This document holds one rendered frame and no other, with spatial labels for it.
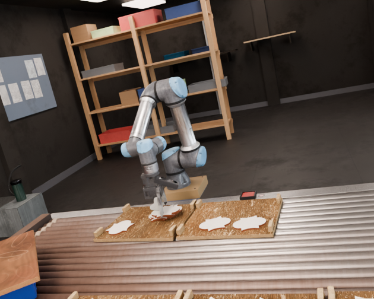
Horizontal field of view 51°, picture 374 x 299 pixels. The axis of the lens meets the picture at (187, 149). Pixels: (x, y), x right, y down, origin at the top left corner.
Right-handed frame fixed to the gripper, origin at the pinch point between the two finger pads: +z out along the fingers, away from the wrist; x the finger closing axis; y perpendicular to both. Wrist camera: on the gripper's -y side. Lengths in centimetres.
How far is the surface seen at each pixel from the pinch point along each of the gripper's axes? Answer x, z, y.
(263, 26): -808, -92, -162
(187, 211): -4.4, 4.1, -9.8
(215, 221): 14.1, 3.3, -23.6
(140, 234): 12.7, 4.2, 10.7
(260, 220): 20.4, 3.2, -42.6
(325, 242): 41, 6, -63
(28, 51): -486, -129, 268
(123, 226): 2.2, 3.3, 21.0
